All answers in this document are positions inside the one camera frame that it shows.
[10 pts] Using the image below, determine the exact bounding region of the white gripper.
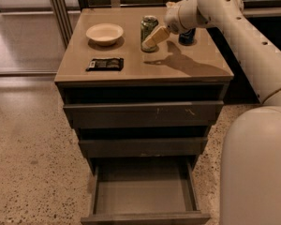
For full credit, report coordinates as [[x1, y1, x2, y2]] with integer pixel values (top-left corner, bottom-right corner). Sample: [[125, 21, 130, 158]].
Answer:
[[141, 1, 185, 49]]

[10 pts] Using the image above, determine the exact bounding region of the green soda can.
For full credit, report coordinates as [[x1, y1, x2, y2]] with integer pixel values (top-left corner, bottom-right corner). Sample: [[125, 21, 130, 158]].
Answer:
[[140, 15, 158, 53]]

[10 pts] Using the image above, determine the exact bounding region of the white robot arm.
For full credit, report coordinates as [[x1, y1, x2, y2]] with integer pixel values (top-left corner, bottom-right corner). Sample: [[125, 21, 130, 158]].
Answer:
[[143, 0, 281, 225]]

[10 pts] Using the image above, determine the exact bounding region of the blue Pepsi can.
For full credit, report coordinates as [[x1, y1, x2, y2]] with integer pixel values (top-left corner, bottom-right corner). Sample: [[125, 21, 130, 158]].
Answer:
[[178, 28, 196, 46]]

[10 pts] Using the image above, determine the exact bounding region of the grey drawer cabinet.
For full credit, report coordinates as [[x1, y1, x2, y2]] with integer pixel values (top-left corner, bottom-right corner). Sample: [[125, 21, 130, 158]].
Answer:
[[54, 6, 235, 225]]

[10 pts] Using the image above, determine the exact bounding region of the top drawer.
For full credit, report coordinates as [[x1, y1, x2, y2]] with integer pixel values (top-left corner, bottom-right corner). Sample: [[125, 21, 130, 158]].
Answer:
[[64, 101, 224, 128]]

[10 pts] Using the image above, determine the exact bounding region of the middle drawer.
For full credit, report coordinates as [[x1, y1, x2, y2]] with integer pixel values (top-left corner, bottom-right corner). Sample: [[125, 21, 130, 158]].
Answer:
[[79, 138, 207, 158]]

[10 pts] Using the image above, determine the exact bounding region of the open bottom drawer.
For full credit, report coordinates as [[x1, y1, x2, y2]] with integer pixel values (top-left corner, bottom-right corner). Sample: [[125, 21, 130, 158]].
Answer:
[[81, 157, 211, 225]]

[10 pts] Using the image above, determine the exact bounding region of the white bowl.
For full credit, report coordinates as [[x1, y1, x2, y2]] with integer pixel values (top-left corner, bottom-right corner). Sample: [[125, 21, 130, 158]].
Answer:
[[86, 23, 124, 46]]

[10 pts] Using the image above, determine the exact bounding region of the black snack packet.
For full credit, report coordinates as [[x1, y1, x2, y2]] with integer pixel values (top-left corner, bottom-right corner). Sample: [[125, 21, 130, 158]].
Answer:
[[86, 58, 124, 71]]

